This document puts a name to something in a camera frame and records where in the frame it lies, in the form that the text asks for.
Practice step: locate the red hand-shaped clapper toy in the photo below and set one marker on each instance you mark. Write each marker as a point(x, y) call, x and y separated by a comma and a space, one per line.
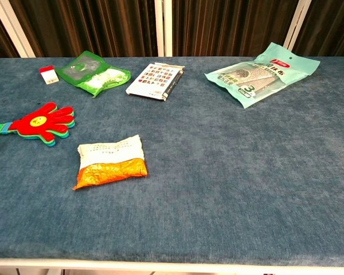
point(41, 121)

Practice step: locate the blue table cloth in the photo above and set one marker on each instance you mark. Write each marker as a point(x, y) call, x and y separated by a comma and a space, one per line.
point(218, 172)

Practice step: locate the white box with coloured squares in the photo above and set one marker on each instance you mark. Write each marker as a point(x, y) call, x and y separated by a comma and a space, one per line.
point(154, 80)

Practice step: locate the orange white snack packet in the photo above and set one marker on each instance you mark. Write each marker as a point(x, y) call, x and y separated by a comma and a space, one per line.
point(111, 169)

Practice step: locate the teal dishcloth package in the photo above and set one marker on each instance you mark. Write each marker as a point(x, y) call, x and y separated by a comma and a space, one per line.
point(255, 77)

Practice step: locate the green plastic package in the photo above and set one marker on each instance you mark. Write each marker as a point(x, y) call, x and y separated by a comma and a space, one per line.
point(86, 71)

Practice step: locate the dark brown curtain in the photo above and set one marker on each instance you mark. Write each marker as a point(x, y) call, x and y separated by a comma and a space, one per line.
point(103, 25)

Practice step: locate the small red white box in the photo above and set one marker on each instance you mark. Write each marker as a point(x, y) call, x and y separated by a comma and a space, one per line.
point(48, 75)

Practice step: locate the white frame post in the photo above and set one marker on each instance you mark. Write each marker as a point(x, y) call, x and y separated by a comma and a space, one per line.
point(162, 25)
point(13, 25)
point(298, 23)

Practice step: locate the white table frame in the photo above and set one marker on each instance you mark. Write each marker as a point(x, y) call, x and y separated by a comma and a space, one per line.
point(172, 266)

